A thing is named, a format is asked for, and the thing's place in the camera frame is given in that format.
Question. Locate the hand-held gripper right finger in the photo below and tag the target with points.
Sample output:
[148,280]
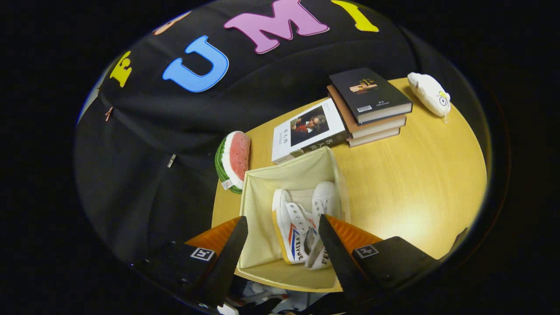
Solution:
[337,262]

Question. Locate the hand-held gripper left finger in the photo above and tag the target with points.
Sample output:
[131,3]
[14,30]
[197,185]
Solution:
[225,267]

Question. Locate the white canvas shoe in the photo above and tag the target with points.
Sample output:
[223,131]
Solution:
[291,223]
[323,199]

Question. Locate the beige fabric storage box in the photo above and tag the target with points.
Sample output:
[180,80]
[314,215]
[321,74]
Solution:
[262,205]

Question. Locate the black backdrop cloth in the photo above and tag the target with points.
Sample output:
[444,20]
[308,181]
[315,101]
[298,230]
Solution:
[144,197]

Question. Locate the watermelon slice plush toy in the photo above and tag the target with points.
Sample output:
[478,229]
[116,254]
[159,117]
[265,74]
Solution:
[238,155]

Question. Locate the silver metal clip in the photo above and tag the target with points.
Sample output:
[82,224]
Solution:
[171,160]

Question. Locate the thin tan book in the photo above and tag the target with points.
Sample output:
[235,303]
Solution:
[376,136]

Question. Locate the white portrait cover book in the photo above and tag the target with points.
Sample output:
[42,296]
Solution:
[284,140]

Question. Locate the black hardcover book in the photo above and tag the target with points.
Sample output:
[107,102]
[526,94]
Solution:
[367,89]

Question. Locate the orange clothespin clip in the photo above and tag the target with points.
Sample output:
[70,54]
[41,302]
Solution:
[108,113]

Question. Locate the white plush pouch with eyes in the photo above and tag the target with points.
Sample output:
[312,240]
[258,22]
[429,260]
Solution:
[426,89]

